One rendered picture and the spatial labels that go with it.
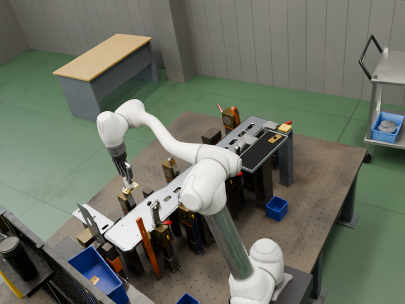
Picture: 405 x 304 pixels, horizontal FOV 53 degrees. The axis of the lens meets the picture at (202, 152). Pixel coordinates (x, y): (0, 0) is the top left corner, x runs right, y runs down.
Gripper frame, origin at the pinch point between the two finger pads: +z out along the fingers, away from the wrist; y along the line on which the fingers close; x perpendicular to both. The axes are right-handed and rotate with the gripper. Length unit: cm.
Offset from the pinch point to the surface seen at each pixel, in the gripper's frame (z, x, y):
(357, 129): 129, -266, -13
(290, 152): 31, -95, -37
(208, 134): 26, -79, 16
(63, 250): 26, 40, 18
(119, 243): 29.2, 18.2, -1.4
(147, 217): 29.1, -3.6, -1.1
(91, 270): 25.9, 38.8, -5.7
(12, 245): -32, 64, -24
